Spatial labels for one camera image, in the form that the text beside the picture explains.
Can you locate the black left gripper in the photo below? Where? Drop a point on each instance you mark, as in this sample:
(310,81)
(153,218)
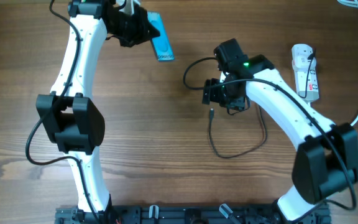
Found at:
(143,27)

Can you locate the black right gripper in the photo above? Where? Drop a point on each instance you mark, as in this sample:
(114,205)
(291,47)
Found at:
(211,94)

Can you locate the teal Galaxy smartphone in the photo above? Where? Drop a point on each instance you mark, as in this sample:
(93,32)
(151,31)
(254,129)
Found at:
(161,44)

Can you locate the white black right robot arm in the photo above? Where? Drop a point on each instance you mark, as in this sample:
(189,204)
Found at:
(326,160)

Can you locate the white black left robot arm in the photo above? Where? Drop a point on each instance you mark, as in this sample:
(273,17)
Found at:
(68,114)

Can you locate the white power strip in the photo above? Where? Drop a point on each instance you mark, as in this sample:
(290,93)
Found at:
(304,67)

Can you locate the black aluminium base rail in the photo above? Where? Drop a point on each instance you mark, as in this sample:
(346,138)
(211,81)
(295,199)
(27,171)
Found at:
(253,213)

